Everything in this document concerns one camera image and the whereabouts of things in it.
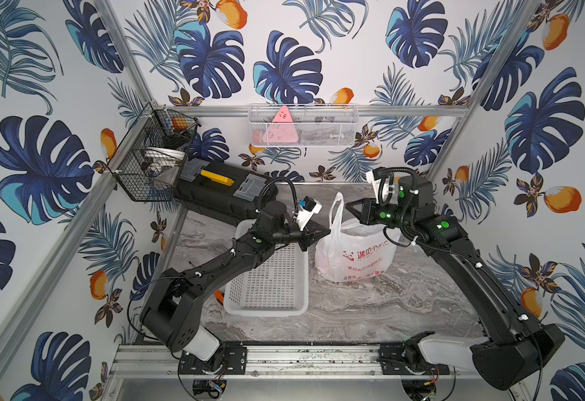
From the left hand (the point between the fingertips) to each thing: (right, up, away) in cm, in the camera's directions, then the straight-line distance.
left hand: (329, 227), depth 74 cm
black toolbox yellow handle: (-34, +11, +19) cm, 40 cm away
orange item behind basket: (-36, -24, +11) cm, 44 cm away
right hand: (+5, +7, -3) cm, 9 cm away
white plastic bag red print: (+7, -8, +3) cm, 11 cm away
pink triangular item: (-14, +34, +16) cm, 41 cm away
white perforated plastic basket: (-16, -22, +14) cm, 31 cm away
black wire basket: (-61, +22, +14) cm, 66 cm away
